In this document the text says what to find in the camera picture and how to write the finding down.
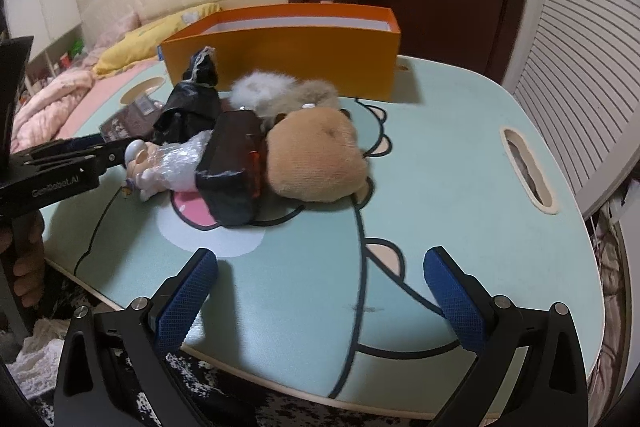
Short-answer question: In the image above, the pink bed sheet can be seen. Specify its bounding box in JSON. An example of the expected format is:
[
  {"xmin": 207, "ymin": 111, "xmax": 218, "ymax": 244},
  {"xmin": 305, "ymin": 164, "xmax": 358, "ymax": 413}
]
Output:
[{"xmin": 47, "ymin": 57, "xmax": 168, "ymax": 145}]

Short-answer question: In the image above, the pink fluffy quilt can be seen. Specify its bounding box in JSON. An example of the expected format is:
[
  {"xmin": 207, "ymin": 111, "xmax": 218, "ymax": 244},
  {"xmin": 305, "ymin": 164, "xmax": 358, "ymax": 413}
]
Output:
[{"xmin": 10, "ymin": 69, "xmax": 97, "ymax": 154}]

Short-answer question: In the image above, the brown plush toy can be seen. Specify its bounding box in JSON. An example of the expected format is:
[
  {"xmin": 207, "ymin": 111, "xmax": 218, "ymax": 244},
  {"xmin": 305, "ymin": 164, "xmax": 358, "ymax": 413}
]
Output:
[{"xmin": 261, "ymin": 103, "xmax": 372, "ymax": 204}]

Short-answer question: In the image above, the bubble-wrapped figurine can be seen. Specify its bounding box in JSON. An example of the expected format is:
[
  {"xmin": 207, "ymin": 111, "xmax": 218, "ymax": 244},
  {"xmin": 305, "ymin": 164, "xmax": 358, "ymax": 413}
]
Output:
[{"xmin": 121, "ymin": 129, "xmax": 217, "ymax": 204}]

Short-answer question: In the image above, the pale pink blanket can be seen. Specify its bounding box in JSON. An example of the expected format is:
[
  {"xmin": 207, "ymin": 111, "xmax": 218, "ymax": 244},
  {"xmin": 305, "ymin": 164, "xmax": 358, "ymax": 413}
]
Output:
[{"xmin": 587, "ymin": 179, "xmax": 640, "ymax": 388}]

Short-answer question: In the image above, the orange cardboard box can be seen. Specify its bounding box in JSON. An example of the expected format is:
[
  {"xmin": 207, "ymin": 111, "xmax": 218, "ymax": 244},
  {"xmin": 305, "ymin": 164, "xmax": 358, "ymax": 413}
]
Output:
[{"xmin": 161, "ymin": 4, "xmax": 402, "ymax": 102}]

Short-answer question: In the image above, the dark brown patterned packet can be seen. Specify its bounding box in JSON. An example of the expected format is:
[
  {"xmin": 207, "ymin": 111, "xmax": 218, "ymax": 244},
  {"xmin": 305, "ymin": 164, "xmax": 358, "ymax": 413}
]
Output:
[{"xmin": 98, "ymin": 99, "xmax": 164, "ymax": 142}]

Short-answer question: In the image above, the black and white patterned rug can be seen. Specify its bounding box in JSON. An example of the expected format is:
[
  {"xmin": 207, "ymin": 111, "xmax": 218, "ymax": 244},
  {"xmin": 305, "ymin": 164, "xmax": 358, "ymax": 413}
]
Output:
[{"xmin": 0, "ymin": 267, "xmax": 321, "ymax": 427}]

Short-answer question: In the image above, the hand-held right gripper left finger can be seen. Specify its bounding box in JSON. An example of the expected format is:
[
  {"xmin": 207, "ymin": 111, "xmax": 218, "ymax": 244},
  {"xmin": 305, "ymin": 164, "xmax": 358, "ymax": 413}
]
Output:
[{"xmin": 52, "ymin": 248, "xmax": 219, "ymax": 427}]

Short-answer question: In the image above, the white wardrobe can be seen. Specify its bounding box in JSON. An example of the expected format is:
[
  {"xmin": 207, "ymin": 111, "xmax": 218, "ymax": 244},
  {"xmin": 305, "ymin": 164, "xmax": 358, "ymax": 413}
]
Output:
[{"xmin": 4, "ymin": 0, "xmax": 87, "ymax": 60}]

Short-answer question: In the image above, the grey-brown fur scrunchie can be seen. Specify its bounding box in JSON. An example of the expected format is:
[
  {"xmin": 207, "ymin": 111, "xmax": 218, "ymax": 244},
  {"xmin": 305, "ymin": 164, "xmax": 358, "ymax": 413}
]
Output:
[{"xmin": 272, "ymin": 79, "xmax": 342, "ymax": 118}]

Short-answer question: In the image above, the yellow pillow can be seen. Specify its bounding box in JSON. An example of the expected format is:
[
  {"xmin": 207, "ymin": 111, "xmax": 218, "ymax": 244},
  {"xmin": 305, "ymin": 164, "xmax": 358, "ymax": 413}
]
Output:
[{"xmin": 92, "ymin": 3, "xmax": 222, "ymax": 76}]

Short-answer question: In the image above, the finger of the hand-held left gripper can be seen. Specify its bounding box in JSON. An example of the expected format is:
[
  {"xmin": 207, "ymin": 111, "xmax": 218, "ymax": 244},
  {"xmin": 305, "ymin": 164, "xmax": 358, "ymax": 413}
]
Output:
[
  {"xmin": 11, "ymin": 132, "xmax": 109, "ymax": 164},
  {"xmin": 29, "ymin": 138, "xmax": 149, "ymax": 178}
]

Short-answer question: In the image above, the person's left hand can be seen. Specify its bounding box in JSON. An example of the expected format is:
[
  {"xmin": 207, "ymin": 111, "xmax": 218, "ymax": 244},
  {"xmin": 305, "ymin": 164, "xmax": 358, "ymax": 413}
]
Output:
[{"xmin": 0, "ymin": 209, "xmax": 48, "ymax": 310}]

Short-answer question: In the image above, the white shelf with small things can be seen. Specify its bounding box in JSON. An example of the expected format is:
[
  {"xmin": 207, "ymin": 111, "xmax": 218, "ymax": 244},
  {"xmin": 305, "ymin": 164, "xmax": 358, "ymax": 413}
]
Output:
[{"xmin": 26, "ymin": 36, "xmax": 93, "ymax": 86}]

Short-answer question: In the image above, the white fur scrunchie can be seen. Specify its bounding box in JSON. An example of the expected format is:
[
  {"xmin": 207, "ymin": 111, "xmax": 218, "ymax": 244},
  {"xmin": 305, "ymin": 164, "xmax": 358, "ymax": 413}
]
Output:
[{"xmin": 229, "ymin": 68, "xmax": 302, "ymax": 116}]

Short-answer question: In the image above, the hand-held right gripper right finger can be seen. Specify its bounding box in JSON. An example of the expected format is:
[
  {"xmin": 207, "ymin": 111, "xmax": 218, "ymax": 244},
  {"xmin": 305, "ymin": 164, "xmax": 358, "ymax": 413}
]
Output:
[{"xmin": 423, "ymin": 246, "xmax": 589, "ymax": 427}]

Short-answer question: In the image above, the black rectangular pouch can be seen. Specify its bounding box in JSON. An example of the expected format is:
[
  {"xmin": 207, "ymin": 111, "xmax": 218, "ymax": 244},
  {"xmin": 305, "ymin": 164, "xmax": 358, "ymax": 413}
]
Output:
[{"xmin": 194, "ymin": 108, "xmax": 267, "ymax": 229}]

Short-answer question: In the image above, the black plastic bag bundle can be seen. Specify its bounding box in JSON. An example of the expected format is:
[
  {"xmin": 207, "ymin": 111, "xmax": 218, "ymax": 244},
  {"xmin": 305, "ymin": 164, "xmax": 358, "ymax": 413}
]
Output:
[{"xmin": 151, "ymin": 47, "xmax": 224, "ymax": 146}]

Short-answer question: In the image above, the white louvered panel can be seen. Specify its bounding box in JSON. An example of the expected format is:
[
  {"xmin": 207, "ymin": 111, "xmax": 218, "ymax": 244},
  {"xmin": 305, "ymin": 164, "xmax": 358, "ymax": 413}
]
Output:
[{"xmin": 500, "ymin": 0, "xmax": 640, "ymax": 220}]

